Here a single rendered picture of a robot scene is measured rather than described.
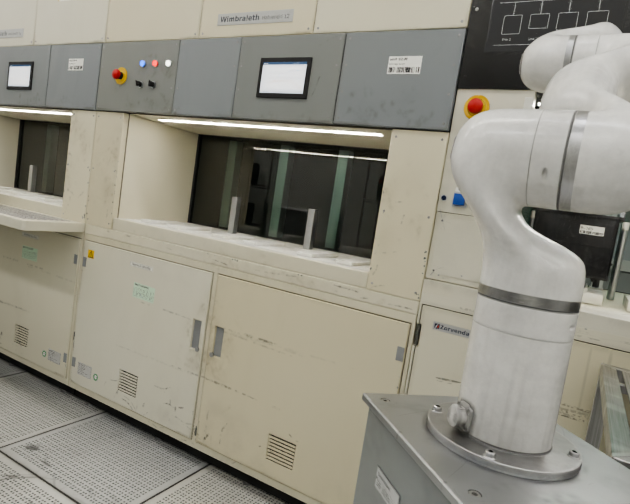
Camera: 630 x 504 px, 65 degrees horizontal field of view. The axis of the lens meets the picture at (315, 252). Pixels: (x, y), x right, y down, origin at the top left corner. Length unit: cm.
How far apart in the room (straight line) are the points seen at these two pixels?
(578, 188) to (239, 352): 135
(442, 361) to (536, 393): 81
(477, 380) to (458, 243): 79
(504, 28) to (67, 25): 186
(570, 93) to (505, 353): 37
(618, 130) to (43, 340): 240
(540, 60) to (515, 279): 50
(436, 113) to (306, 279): 64
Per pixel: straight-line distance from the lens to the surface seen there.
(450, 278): 142
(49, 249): 254
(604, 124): 64
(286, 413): 171
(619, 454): 81
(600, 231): 157
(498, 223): 62
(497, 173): 63
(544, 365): 64
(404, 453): 67
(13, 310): 280
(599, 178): 62
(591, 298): 157
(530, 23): 149
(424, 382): 148
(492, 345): 64
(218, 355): 184
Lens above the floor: 102
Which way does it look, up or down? 5 degrees down
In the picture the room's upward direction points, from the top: 9 degrees clockwise
